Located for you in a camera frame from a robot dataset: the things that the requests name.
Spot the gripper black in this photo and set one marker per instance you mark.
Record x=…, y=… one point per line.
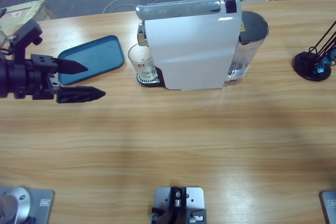
x=39, y=77

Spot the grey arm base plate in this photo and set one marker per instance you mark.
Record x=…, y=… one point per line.
x=329, y=208
x=23, y=205

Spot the black drip tray metal grate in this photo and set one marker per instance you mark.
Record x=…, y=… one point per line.
x=151, y=84

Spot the grey mount plate dark post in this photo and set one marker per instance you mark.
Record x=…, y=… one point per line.
x=162, y=197

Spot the white capsule coffee machine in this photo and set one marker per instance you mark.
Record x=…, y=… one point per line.
x=189, y=51

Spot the clear glass cup red logo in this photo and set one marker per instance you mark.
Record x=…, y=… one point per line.
x=141, y=64

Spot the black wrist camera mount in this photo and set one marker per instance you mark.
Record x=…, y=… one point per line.
x=26, y=33

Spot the black capsule holder thin rods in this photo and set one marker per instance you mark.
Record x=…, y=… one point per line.
x=304, y=64

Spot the blue rectangular plastic tray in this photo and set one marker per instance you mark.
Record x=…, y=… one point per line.
x=105, y=51

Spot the clear water tank black lid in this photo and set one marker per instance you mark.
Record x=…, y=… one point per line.
x=253, y=30

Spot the light wooden crate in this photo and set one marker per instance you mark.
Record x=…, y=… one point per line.
x=23, y=11

